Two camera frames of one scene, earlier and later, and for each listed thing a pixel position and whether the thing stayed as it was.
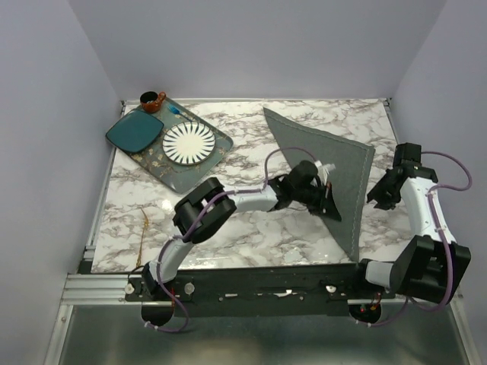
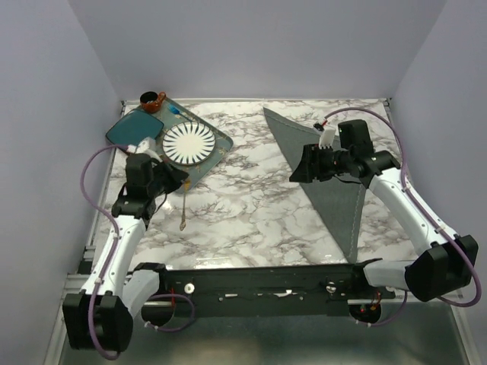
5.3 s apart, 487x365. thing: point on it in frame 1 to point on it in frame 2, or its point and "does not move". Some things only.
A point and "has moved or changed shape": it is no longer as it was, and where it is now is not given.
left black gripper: [328, 207] to [175, 176]
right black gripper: [375, 194] to [306, 171]
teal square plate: [135, 130] does not move
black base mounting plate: [303, 290] does not move
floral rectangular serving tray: [178, 176] does not move
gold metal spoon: [146, 224] has moved or changed shape
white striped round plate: [189, 143] does not move
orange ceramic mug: [151, 100] does not move
